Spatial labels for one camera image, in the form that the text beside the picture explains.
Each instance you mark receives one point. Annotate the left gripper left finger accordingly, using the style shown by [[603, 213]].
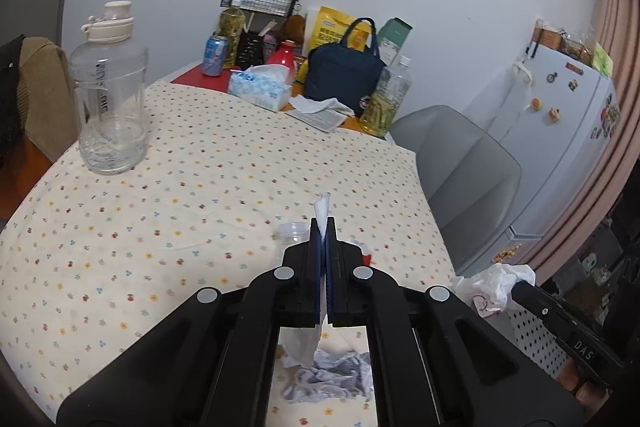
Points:
[[246, 331]]

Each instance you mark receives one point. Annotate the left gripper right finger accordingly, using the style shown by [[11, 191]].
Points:
[[359, 295]]

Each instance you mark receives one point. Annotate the white paper wrapper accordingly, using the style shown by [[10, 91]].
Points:
[[301, 343]]

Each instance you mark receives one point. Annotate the grey paper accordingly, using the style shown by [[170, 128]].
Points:
[[342, 376]]

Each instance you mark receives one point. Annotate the white plastic bag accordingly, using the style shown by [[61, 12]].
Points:
[[488, 292]]

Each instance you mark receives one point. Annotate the white pegboard cart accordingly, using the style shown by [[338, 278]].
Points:
[[537, 343]]

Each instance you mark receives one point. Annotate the grey chair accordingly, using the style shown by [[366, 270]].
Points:
[[469, 180]]

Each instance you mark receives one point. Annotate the clear plastic oil bottle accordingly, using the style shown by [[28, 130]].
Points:
[[391, 90]]

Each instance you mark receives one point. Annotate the paper receipt on table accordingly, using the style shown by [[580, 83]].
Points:
[[325, 116]]

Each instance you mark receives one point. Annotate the blue white tissue box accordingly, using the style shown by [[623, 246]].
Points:
[[265, 86]]

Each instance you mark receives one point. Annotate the navy lunch bag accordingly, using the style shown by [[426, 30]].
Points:
[[337, 71]]

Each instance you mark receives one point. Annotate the white refrigerator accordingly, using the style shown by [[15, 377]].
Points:
[[540, 111]]

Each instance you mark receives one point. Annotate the red white vase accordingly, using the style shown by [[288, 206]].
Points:
[[285, 56]]

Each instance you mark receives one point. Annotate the black utensil holder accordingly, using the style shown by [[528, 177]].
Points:
[[250, 50]]

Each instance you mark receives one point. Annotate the blue soda can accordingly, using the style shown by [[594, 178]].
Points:
[[215, 53]]

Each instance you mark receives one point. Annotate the green box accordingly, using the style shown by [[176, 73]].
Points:
[[391, 37]]

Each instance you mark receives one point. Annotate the yellow snack bag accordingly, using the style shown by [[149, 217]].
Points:
[[331, 25]]

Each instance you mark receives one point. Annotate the green tea bottle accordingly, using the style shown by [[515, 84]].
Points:
[[231, 25]]

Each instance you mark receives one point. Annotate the clear large water jug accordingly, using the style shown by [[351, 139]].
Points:
[[108, 71]]

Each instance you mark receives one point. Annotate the brown chair with clothes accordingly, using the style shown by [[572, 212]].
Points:
[[44, 97]]

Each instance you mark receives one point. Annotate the pink curtain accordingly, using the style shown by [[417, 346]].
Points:
[[617, 128]]

